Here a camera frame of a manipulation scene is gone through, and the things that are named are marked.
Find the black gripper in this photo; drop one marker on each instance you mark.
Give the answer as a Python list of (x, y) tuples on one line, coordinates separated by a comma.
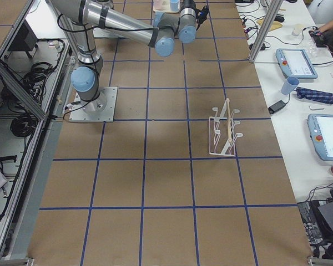
[(187, 3)]

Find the blue cup near grey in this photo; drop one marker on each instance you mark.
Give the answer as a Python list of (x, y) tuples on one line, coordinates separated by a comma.
[(174, 5)]

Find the blue cup on desk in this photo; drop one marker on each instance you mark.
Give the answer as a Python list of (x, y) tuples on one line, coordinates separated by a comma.
[(289, 85)]

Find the person hand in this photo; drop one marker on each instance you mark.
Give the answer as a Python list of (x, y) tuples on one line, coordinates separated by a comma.
[(326, 27)]

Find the wooden stand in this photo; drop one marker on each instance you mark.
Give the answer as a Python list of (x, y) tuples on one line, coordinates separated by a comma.
[(272, 23)]

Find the teach pendant far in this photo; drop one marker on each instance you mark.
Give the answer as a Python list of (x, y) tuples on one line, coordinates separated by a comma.
[(295, 62)]

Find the teach pendant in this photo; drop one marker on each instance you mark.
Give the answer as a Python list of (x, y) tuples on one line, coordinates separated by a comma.
[(321, 134), (295, 62)]

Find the black power adapter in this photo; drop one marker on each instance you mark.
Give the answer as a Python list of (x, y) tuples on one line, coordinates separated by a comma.
[(272, 109)]

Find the blue checkered umbrella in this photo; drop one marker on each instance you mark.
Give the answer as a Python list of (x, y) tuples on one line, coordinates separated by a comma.
[(315, 95)]

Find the teach pendant near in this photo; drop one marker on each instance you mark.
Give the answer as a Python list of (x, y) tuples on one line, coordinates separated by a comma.
[(321, 134)]

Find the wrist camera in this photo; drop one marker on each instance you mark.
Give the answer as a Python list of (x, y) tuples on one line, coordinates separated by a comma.
[(201, 14)]

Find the aluminium frame post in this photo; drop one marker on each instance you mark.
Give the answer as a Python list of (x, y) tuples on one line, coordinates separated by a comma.
[(271, 11)]

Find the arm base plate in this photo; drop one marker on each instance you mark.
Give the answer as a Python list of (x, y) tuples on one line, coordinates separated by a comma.
[(99, 110)]

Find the white wire cup rack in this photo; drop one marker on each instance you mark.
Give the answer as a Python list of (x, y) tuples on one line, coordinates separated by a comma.
[(222, 134)]

